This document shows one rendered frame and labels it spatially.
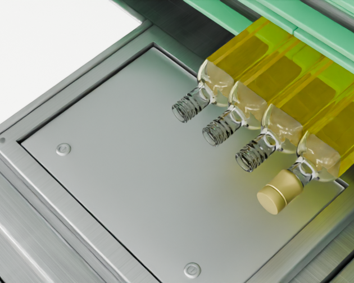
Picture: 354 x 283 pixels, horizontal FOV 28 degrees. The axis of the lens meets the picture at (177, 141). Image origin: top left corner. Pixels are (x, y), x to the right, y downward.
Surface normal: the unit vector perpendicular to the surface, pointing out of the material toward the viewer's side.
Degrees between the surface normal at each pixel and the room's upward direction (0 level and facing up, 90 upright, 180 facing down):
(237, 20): 90
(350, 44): 90
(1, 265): 90
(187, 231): 90
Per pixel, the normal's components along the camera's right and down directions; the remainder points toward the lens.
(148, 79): -0.10, -0.59
